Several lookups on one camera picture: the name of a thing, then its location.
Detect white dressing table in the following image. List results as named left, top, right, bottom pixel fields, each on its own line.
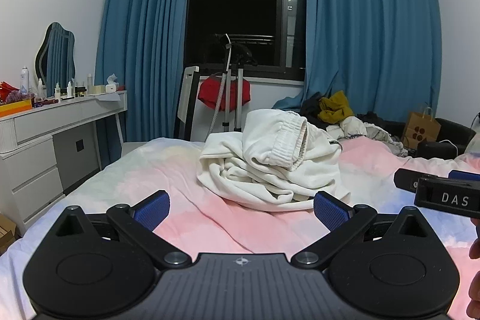
left=0, top=91, right=128, bottom=228

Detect cardboard box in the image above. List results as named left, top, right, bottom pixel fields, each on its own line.
left=0, top=213, right=18, bottom=255

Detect dark window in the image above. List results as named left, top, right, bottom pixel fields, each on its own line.
left=184, top=0, right=309, bottom=81

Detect garment steamer stand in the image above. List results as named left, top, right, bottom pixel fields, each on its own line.
left=204, top=33, right=259, bottom=135

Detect white cable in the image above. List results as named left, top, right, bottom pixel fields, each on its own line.
left=437, top=139, right=459, bottom=156

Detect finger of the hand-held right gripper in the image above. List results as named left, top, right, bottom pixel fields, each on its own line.
left=394, top=168, right=480, bottom=193
left=414, top=176, right=480, bottom=219

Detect mustard yellow garment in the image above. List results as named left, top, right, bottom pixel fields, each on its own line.
left=318, top=91, right=355, bottom=125

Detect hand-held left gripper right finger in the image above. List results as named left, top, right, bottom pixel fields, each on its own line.
left=292, top=191, right=434, bottom=270

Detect wavy framed mirror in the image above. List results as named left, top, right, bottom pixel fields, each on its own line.
left=35, top=22, right=76, bottom=89

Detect pastel tie-dye blanket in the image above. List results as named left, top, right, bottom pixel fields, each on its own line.
left=0, top=136, right=480, bottom=320

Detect white zip jacket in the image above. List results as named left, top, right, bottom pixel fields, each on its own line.
left=197, top=109, right=352, bottom=213

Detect red packet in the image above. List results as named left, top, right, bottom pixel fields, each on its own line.
left=0, top=81, right=19, bottom=103

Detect brown paper bag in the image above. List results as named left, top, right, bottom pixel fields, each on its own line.
left=402, top=104, right=442, bottom=153

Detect grey white clothes pile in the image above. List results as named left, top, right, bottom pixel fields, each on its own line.
left=330, top=115, right=409, bottom=158

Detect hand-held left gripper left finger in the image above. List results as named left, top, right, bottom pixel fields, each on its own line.
left=49, top=190, right=191, bottom=270

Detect dark clothes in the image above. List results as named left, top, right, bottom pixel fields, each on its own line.
left=299, top=92, right=328, bottom=123

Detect black sofa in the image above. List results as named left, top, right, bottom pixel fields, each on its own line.
left=416, top=118, right=477, bottom=158

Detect person's right hand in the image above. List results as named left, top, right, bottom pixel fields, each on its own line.
left=468, top=238, right=480, bottom=319

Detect blue curtain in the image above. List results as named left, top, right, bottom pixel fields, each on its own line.
left=272, top=0, right=444, bottom=118
left=94, top=0, right=197, bottom=153

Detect red garment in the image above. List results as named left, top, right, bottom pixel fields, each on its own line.
left=198, top=77, right=251, bottom=109

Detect orange box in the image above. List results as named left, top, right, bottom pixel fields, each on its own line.
left=0, top=99, right=34, bottom=118

